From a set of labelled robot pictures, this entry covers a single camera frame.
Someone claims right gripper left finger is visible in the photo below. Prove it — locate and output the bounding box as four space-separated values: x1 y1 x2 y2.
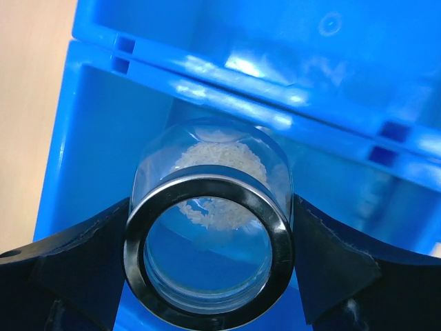
1 199 129 330

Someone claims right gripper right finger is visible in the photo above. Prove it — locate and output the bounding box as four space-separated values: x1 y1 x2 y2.
293 196 440 330

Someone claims large blue divided bin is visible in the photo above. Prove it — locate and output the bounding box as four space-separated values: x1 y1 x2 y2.
32 0 441 331

